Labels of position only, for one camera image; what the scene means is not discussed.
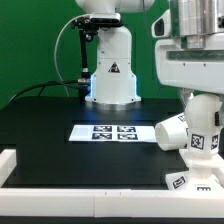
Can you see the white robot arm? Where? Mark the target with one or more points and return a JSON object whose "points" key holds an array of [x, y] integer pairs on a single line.
{"points": [[193, 20]]}

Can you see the white lamp shade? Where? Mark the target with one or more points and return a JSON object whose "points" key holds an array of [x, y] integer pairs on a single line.
{"points": [[171, 134]]}

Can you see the white table border frame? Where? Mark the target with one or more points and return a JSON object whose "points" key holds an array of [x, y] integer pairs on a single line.
{"points": [[102, 202]]}

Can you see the white marker sheet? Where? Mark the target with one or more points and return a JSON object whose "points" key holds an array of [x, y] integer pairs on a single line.
{"points": [[112, 133]]}

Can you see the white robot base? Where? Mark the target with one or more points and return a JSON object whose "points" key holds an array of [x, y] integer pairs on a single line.
{"points": [[113, 85]]}

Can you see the white light bulb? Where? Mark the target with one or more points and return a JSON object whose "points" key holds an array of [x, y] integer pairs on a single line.
{"points": [[203, 134]]}

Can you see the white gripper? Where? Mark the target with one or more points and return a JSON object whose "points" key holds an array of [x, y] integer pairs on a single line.
{"points": [[192, 69]]}

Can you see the white lamp base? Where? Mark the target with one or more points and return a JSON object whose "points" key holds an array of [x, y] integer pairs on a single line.
{"points": [[201, 175]]}

